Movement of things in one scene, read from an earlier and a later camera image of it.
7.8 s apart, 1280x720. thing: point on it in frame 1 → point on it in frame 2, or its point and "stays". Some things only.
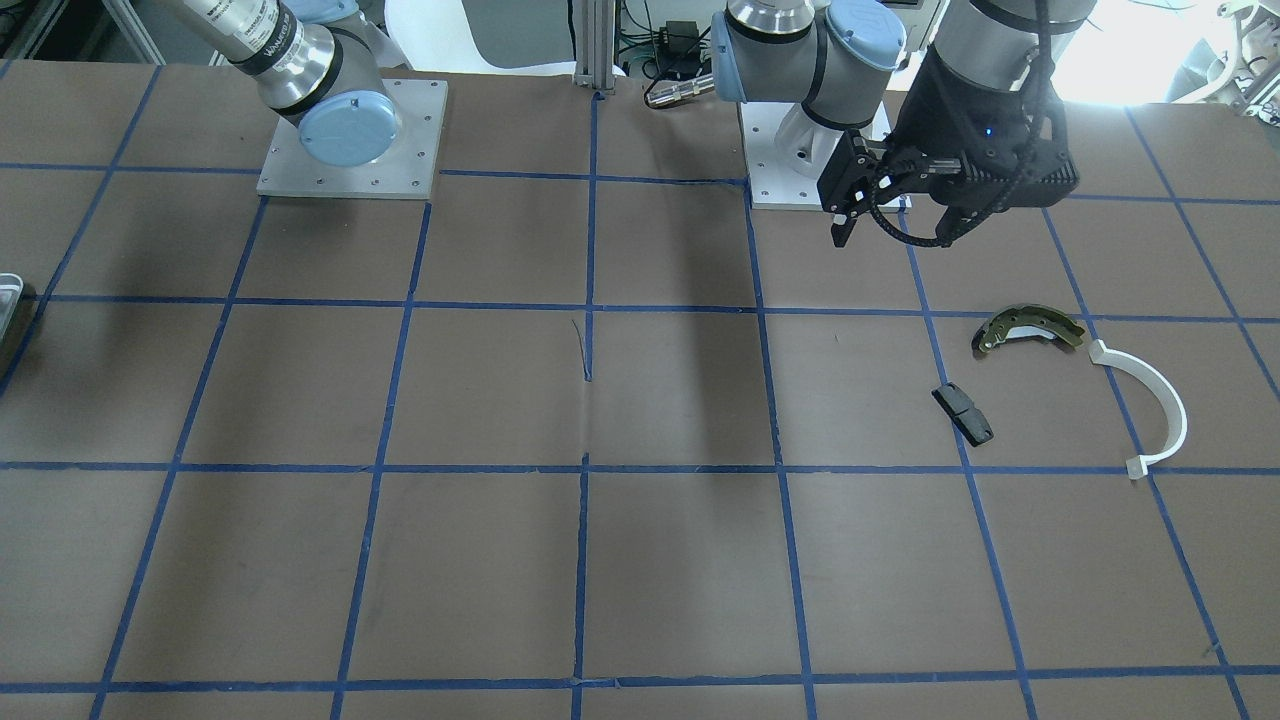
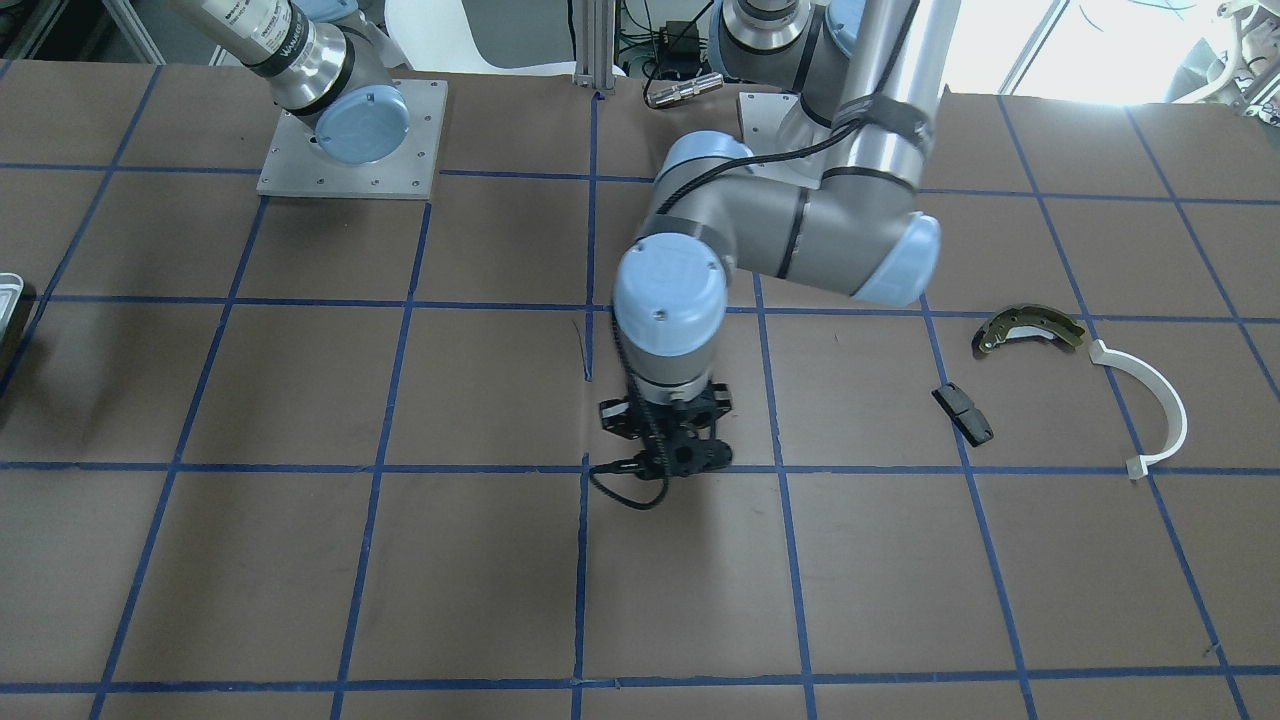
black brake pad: x=972 y=422 stays
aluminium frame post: x=595 y=44 stays
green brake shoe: x=1026 y=321 stays
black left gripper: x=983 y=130 → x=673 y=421
